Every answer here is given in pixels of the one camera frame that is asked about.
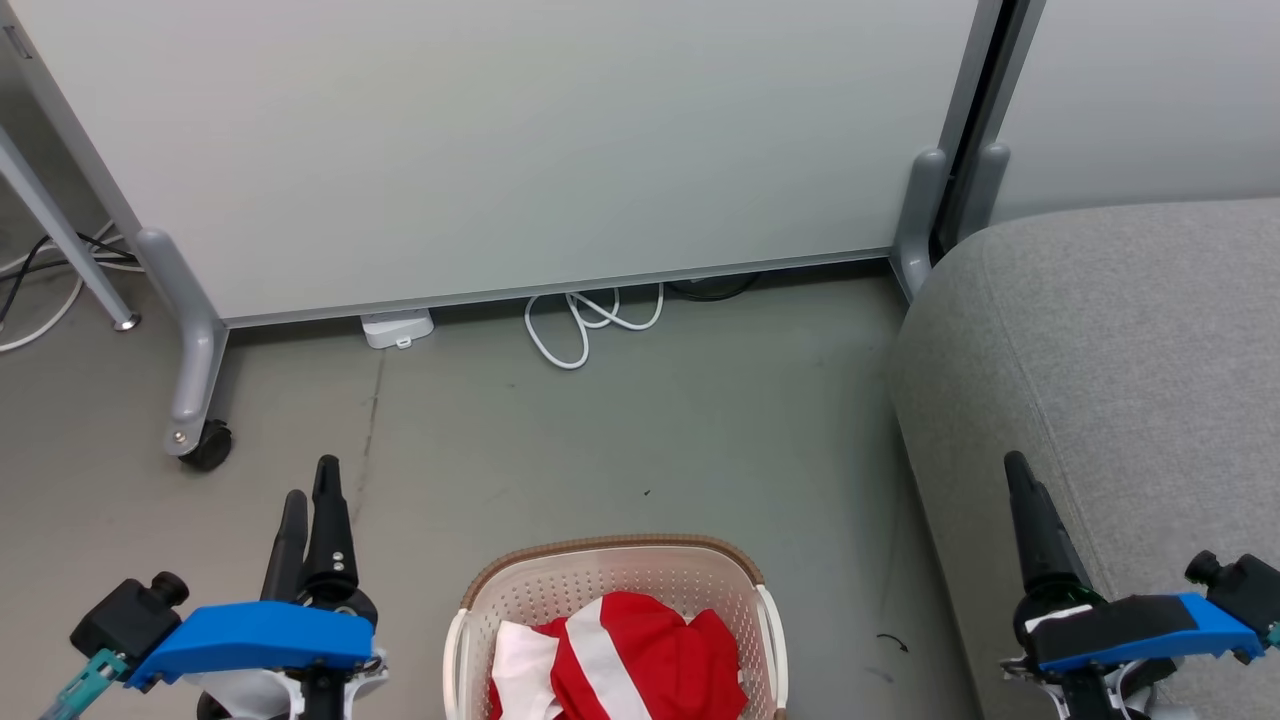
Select black caster wheel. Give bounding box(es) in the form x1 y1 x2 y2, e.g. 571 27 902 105
180 420 234 473

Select red and white shirt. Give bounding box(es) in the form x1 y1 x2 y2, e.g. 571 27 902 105
540 591 749 720

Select right blue camera mount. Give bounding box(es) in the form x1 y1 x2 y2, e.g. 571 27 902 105
1024 592 1267 674

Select narrow white partition board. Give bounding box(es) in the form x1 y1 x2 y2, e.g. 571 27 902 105
990 0 1280 227

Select grey fabric sofa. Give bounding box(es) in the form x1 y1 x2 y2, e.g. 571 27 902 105
889 197 1280 720

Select white power adapter box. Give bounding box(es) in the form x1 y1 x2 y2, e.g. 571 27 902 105
360 308 436 351

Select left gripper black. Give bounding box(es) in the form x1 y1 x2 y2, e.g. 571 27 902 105
261 455 380 631

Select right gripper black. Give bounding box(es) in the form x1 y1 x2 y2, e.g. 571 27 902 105
1003 450 1110 642

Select left teal cable connector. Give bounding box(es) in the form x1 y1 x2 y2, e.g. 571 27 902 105
38 648 131 720

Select white perforated laundry basket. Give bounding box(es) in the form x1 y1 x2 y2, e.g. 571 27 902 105
443 533 791 720

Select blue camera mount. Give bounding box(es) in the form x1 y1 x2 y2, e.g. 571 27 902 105
1024 592 1267 674
125 600 377 694

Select grey metal table leg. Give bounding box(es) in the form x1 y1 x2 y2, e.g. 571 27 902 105
0 125 142 332

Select short grey partition foot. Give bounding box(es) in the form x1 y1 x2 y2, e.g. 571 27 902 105
889 149 949 302

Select looped white cable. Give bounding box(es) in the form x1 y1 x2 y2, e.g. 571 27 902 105
523 283 666 372

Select black floor cables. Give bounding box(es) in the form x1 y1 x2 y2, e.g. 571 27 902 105
0 231 143 331

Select black cable under partition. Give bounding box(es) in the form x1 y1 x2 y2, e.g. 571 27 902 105
664 272 762 302

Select large white partition board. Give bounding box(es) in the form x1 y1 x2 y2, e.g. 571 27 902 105
0 0 1004 329

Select thin white floor cable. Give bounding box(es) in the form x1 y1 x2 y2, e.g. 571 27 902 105
0 222 113 354

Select grey partition foot with caster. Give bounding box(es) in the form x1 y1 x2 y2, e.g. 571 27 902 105
135 228 232 457

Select left blue camera mount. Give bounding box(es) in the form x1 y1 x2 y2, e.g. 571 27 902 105
125 600 377 694

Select grey foot of narrow partition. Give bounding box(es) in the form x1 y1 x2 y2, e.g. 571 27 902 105
958 143 1012 243

